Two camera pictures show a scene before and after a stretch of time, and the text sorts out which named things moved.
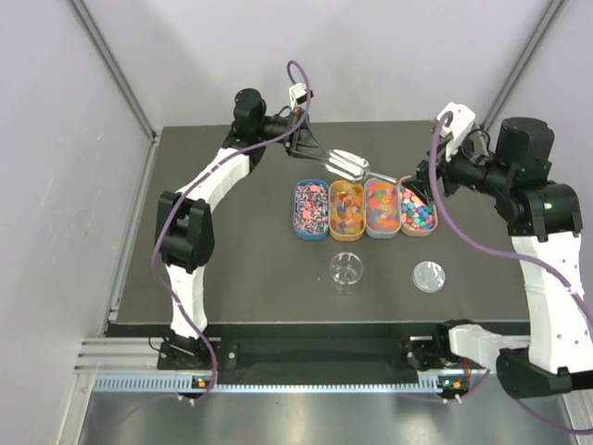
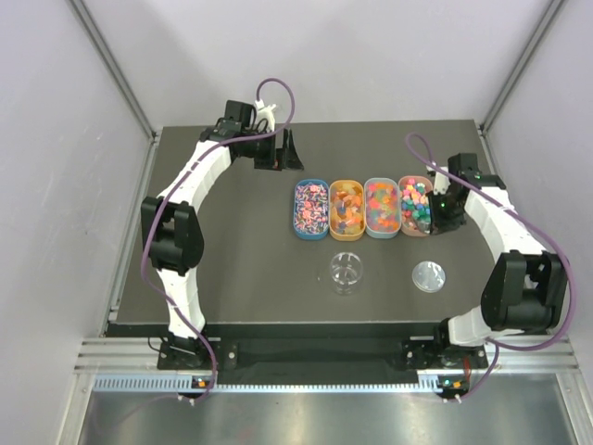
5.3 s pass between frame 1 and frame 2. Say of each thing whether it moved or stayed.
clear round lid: stayed
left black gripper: moved
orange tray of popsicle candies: stayed
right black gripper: moved
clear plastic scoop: moved
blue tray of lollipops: stayed
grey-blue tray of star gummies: stayed
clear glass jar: stayed
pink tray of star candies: stayed
